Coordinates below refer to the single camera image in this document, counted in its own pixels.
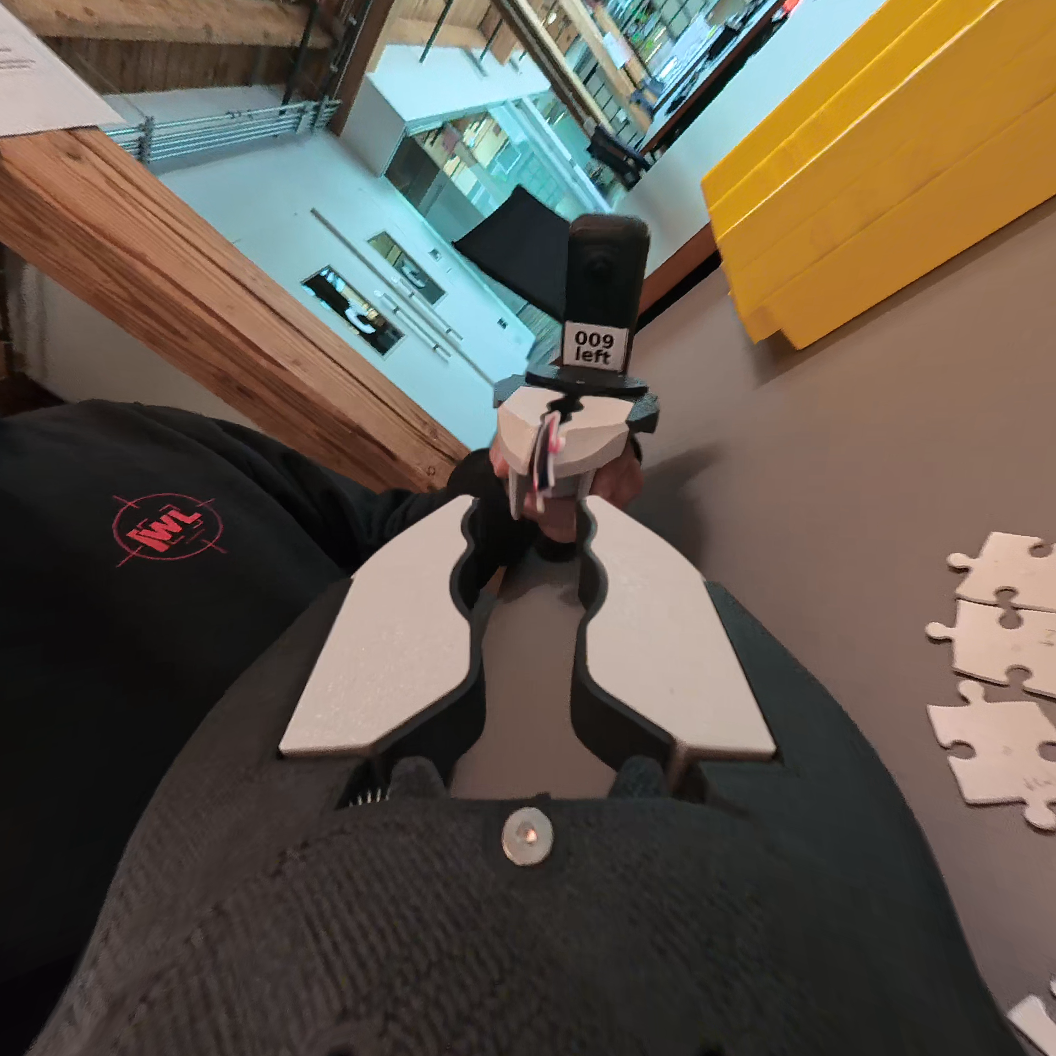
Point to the person's left hand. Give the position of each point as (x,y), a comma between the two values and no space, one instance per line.
(623,483)

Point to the pile of white puzzle pieces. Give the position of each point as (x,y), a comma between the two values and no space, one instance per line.
(998,742)

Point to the person's black sweater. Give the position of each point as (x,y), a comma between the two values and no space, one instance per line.
(124,660)

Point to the joined puzzle piece strip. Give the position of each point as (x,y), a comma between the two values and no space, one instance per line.
(544,462)

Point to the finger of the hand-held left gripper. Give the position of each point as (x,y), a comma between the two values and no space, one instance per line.
(594,437)
(516,433)

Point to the laminated paper sheet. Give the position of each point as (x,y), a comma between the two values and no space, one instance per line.
(41,74)

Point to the person's left forearm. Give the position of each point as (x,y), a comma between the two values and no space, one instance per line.
(396,511)

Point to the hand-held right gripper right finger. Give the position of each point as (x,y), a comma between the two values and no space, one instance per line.
(668,652)

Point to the yellow stacked crates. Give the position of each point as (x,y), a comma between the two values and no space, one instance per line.
(866,165)

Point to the black flat panel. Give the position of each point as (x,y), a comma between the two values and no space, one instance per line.
(511,247)

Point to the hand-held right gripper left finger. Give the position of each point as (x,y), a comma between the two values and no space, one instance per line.
(388,660)

